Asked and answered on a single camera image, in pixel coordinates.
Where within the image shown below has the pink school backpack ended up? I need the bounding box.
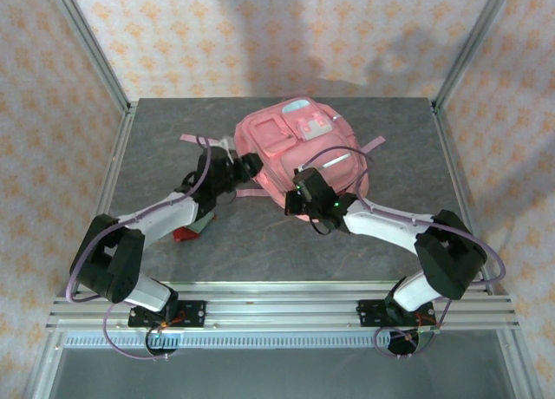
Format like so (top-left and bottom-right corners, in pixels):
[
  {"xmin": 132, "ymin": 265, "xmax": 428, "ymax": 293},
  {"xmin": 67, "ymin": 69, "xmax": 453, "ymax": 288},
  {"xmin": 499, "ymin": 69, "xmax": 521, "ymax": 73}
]
[{"xmin": 180, "ymin": 95, "xmax": 387, "ymax": 222}]

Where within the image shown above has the red wallet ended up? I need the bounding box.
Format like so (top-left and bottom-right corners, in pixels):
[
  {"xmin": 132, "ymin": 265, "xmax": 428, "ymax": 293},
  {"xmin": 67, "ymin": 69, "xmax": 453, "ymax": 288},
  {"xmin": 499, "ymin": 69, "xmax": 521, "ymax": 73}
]
[{"xmin": 173, "ymin": 226, "xmax": 201, "ymax": 244}]

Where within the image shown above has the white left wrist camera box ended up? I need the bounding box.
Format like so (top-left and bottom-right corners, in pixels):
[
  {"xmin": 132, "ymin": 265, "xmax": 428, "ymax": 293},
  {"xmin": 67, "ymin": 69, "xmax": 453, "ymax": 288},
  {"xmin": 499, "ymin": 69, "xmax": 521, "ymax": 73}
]
[{"xmin": 217, "ymin": 137, "xmax": 239, "ymax": 158}]

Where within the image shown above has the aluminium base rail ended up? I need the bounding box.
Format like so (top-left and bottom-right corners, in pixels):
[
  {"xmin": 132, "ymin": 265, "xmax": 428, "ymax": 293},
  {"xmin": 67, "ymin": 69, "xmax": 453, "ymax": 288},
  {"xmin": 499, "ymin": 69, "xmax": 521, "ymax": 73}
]
[{"xmin": 46, "ymin": 280, "xmax": 519, "ymax": 331}]

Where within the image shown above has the aluminium table side rail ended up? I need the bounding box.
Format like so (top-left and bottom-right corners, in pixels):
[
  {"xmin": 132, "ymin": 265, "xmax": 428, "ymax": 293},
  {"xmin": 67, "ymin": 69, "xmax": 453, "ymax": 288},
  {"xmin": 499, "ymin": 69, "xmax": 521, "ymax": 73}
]
[
  {"xmin": 428, "ymin": 100, "xmax": 496, "ymax": 294},
  {"xmin": 71, "ymin": 106, "xmax": 139, "ymax": 296}
]

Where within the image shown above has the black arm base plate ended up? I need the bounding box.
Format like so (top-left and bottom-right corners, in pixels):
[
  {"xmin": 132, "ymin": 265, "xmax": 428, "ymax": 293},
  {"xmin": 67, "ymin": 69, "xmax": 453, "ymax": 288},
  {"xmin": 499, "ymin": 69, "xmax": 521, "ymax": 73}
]
[
  {"xmin": 127, "ymin": 299, "xmax": 207, "ymax": 329},
  {"xmin": 356, "ymin": 298, "xmax": 434, "ymax": 329}
]

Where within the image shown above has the grey slotted cable duct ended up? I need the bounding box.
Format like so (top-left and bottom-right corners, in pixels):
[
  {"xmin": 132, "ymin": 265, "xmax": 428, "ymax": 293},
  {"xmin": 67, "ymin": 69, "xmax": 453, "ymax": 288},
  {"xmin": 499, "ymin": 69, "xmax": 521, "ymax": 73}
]
[{"xmin": 64, "ymin": 331, "xmax": 434, "ymax": 351}]

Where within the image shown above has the aluminium frame post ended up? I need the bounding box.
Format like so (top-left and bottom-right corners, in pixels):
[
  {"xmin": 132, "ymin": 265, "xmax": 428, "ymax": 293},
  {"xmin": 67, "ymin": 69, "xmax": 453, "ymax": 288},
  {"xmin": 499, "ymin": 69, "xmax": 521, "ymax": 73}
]
[
  {"xmin": 45, "ymin": 0, "xmax": 134, "ymax": 114},
  {"xmin": 430, "ymin": 0, "xmax": 516, "ymax": 113}
]

